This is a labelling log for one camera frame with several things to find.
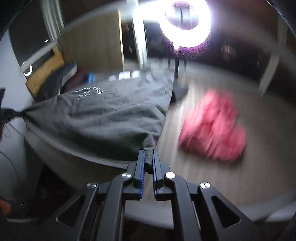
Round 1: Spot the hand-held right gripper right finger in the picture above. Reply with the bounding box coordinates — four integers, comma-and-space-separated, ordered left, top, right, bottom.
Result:
152, 150, 266, 241

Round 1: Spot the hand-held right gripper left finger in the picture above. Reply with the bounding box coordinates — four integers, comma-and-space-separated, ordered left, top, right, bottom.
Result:
35, 149, 146, 241

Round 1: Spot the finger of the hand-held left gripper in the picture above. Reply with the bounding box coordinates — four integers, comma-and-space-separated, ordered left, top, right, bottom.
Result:
0, 108, 23, 121

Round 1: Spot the grey shirt with script print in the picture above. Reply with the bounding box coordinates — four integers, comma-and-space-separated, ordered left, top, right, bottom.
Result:
15, 70, 175, 174

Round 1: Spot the pine wooden headboard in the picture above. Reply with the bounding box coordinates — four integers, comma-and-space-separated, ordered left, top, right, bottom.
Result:
25, 45, 66, 96

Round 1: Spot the dark jacket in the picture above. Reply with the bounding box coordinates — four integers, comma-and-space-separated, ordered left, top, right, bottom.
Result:
39, 62, 78, 100

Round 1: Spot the pink garment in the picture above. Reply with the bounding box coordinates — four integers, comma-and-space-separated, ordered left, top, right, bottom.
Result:
179, 89, 247, 163

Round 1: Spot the white-framed window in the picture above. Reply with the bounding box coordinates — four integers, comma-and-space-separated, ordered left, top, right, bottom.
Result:
9, 0, 148, 75

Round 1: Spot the light wooden board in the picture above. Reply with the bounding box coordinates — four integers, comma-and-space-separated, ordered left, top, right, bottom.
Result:
59, 9, 125, 75

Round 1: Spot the ring light on tripod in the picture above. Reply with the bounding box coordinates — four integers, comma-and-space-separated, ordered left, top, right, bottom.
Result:
162, 0, 213, 93

